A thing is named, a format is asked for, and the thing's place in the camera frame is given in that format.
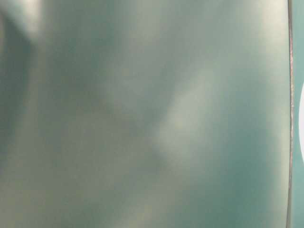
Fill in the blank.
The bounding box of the white plastic bowl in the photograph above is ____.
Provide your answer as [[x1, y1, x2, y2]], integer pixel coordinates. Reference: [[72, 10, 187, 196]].
[[298, 86, 304, 160]]

